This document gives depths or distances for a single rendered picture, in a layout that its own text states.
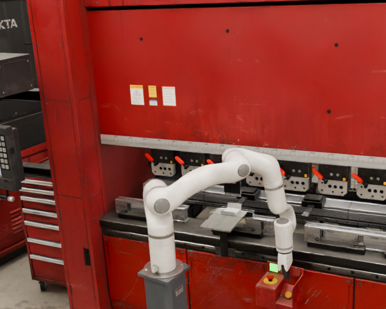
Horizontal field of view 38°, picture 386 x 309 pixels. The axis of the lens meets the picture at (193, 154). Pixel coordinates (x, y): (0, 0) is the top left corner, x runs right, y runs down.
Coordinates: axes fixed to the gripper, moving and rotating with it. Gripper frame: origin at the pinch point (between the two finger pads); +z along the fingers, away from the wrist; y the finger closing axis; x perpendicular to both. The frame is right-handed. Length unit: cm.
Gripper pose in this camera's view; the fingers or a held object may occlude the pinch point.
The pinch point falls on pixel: (287, 275)
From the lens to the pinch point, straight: 295.6
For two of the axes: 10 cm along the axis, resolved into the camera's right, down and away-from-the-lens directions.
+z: 1.3, 9.1, 3.9
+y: -4.3, 4.1, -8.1
